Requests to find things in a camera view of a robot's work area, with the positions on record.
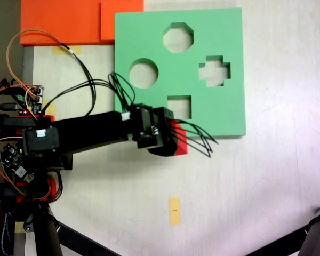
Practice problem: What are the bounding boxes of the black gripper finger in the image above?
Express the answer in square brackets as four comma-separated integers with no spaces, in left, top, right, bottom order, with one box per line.
[147,143,177,158]

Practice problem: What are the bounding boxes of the orange wire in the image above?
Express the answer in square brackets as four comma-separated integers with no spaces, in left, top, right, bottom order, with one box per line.
[5,29,76,118]

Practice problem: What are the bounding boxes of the black motor wire bundle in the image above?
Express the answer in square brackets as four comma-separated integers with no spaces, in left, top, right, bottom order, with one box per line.
[42,71,137,118]

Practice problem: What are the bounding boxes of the large orange flat block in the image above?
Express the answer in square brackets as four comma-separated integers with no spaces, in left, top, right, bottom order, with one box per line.
[20,0,145,46]

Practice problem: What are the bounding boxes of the black power converter board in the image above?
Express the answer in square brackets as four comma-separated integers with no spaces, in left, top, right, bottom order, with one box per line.
[0,143,35,185]

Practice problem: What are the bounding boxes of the black gripper wire loops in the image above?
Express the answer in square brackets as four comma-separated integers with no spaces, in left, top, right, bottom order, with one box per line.
[173,118,219,160]

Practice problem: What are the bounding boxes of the black usb plug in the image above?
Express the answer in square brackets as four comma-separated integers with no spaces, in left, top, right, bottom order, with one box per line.
[0,102,20,111]

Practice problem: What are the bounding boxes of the red square block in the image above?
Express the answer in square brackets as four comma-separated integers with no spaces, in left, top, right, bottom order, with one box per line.
[170,119,189,156]

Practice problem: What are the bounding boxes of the green shape sorter board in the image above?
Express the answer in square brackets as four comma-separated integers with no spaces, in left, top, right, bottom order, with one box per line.
[114,7,247,138]

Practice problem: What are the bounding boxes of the red printed clamp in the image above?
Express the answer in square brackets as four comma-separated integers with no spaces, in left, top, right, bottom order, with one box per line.
[15,179,57,202]
[17,111,56,123]

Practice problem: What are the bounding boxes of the blue white braided cable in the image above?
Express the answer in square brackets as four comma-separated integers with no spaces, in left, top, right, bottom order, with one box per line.
[0,212,11,256]

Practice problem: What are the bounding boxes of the circuit board with wires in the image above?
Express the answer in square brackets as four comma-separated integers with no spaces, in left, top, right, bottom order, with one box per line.
[15,84,45,116]

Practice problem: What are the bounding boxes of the notched black tripod leg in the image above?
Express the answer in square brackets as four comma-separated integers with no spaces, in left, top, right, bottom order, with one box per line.
[244,200,320,256]

